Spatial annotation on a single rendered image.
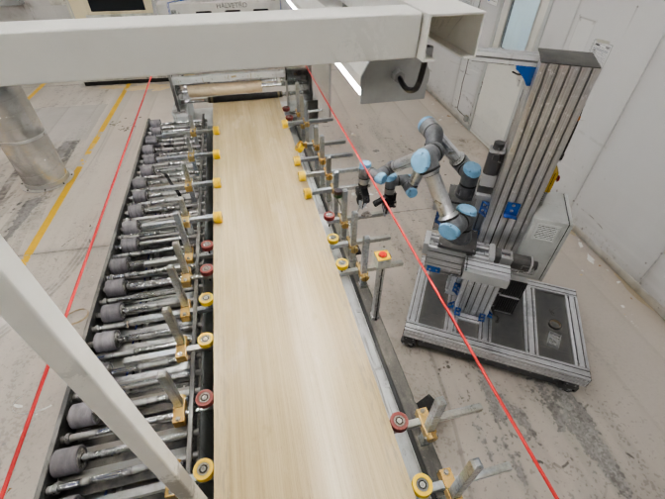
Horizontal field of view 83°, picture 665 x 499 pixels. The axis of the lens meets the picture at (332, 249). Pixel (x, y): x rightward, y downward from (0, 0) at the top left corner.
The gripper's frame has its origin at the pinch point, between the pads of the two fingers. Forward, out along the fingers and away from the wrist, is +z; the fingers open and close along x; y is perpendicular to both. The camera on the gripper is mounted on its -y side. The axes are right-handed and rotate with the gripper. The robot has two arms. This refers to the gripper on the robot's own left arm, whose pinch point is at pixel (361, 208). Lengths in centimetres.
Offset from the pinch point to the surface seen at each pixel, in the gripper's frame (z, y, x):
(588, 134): 11, 81, -254
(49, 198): 113, 223, 309
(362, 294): 28, -52, 12
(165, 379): -11, -108, 118
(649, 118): -28, 34, -252
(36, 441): 99, -71, 231
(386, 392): 33, -115, 16
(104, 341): 14, -64, 159
